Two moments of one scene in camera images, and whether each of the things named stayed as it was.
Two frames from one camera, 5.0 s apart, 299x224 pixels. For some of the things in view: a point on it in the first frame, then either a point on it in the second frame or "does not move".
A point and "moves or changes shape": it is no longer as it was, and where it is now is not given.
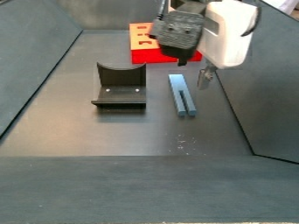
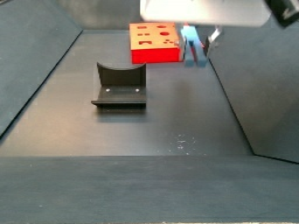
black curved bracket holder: x=122 y=89 does not move
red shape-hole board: x=144 y=50 does not move
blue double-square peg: x=178 y=84 moves or changes shape
